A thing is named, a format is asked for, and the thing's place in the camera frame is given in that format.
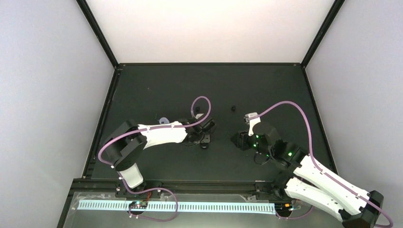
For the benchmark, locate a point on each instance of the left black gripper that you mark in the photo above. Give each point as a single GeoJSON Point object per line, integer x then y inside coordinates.
{"type": "Point", "coordinates": [206, 138]}

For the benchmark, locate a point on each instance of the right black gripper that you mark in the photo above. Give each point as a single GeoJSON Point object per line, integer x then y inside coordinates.
{"type": "Point", "coordinates": [239, 141]}

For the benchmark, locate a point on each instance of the lavender earbud charging case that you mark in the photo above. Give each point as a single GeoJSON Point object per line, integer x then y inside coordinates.
{"type": "Point", "coordinates": [164, 120]}

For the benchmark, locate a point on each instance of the black charging case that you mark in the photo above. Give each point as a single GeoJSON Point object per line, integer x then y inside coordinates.
{"type": "Point", "coordinates": [204, 145]}

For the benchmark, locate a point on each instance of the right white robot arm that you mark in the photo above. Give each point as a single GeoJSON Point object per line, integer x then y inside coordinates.
{"type": "Point", "coordinates": [303, 177]}

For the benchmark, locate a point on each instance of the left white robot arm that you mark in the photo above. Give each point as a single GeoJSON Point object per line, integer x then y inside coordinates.
{"type": "Point", "coordinates": [127, 143]}

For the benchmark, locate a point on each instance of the right circuit board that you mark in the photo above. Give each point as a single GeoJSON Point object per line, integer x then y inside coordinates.
{"type": "Point", "coordinates": [284, 207]}

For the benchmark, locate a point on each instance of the circuit board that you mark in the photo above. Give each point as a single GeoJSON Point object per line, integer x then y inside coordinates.
{"type": "Point", "coordinates": [284, 207]}
{"type": "Point", "coordinates": [138, 205]}

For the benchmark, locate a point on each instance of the left circuit board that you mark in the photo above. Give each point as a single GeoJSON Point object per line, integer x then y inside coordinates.
{"type": "Point", "coordinates": [138, 205]}

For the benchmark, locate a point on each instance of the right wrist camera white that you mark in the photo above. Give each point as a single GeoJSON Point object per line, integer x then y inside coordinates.
{"type": "Point", "coordinates": [251, 119]}

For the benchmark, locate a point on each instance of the black aluminium front rail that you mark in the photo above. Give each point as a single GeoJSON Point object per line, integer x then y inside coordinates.
{"type": "Point", "coordinates": [176, 186]}

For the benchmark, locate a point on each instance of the white slotted cable duct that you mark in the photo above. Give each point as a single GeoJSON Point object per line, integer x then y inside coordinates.
{"type": "Point", "coordinates": [165, 206]}

